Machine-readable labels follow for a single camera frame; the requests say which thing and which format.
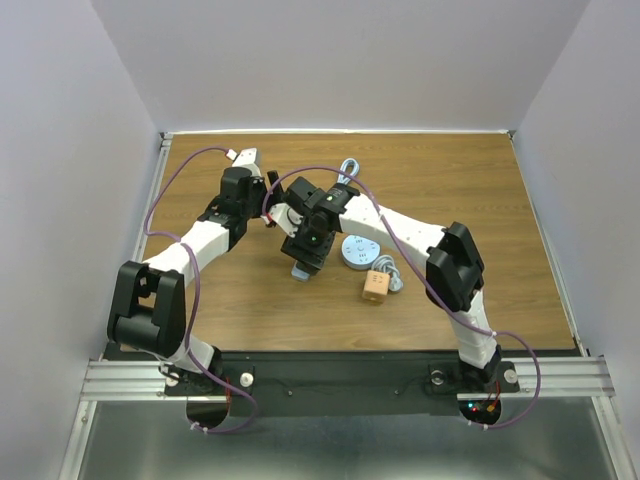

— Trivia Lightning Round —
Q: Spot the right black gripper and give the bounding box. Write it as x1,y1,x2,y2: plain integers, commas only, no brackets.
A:
280,216,335,273

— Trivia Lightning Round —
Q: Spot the light blue power strip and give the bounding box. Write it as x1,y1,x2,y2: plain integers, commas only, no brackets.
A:
291,262,311,282

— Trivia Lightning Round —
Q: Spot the light blue power cord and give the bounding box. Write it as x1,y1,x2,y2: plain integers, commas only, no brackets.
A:
337,157,362,187

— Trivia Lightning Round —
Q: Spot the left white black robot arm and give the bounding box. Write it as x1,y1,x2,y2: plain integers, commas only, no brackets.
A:
107,166,279,394

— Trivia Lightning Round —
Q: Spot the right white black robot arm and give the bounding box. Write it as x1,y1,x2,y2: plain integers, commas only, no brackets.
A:
266,177,501,390

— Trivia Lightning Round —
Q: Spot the round light blue socket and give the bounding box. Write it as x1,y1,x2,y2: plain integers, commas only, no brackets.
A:
340,235,381,271

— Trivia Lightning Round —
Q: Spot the orange cube socket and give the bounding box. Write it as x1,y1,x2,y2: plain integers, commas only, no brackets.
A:
362,270,391,303

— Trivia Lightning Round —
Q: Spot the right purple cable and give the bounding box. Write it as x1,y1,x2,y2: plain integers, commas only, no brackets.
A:
262,166,541,432

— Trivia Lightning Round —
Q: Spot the purple cable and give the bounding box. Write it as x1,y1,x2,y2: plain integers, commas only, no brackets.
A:
143,145,261,435
262,166,541,432

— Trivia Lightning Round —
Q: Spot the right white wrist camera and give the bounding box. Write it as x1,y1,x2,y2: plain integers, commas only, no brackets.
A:
264,203,303,238

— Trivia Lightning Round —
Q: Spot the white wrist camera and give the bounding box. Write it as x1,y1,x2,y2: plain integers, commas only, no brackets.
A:
264,203,303,238
226,147,262,177

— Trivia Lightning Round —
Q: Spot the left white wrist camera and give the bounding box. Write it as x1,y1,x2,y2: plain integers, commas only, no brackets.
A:
226,147,262,177

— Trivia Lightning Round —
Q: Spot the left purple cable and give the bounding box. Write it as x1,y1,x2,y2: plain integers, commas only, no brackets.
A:
143,145,261,435

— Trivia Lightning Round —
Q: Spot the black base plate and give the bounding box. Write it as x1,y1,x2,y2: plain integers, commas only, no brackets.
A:
160,350,520,419

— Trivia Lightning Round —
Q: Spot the aluminium rail frame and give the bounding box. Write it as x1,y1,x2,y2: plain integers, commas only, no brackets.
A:
61,133,618,479

